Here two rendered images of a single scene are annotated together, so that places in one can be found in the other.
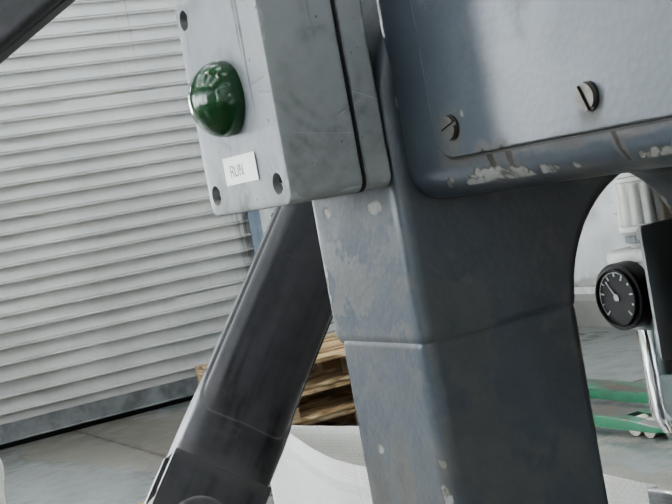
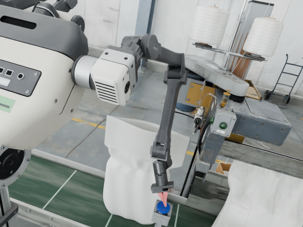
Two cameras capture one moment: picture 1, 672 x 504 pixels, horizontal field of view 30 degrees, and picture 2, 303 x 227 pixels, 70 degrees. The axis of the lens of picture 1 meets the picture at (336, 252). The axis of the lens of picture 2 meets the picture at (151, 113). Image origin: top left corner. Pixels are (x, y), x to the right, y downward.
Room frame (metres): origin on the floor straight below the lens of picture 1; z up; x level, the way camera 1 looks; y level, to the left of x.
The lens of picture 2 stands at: (0.26, 0.80, 1.65)
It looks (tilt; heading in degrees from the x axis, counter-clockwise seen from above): 26 degrees down; 307
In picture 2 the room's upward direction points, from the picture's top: 11 degrees clockwise
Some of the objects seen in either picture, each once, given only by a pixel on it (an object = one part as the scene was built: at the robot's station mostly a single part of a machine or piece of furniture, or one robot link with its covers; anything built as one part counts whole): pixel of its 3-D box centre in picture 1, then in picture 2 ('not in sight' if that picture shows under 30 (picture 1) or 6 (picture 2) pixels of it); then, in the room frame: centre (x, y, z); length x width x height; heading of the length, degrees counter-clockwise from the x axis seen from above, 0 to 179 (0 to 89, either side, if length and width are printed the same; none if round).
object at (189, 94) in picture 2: not in sight; (199, 93); (0.79, -0.32, 1.23); 0.28 x 0.07 x 0.16; 28
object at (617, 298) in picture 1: (626, 295); (197, 120); (0.68, -0.15, 1.16); 0.04 x 0.02 x 0.04; 28
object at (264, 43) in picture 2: not in sight; (263, 36); (0.59, -0.36, 1.61); 0.15 x 0.14 x 0.17; 28
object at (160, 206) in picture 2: not in sight; (163, 208); (0.57, 0.16, 0.84); 0.06 x 0.06 x 0.02
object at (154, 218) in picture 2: not in sight; (162, 212); (0.57, 0.16, 0.81); 0.08 x 0.08 x 0.06; 28
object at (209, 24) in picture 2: not in sight; (208, 25); (0.81, -0.24, 1.61); 0.17 x 0.17 x 0.17
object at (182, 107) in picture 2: not in sight; (188, 91); (0.89, -0.37, 1.21); 0.15 x 0.15 x 0.25
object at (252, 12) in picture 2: not in sight; (211, 138); (0.71, -0.54, 0.88); 0.12 x 0.11 x 1.74; 118
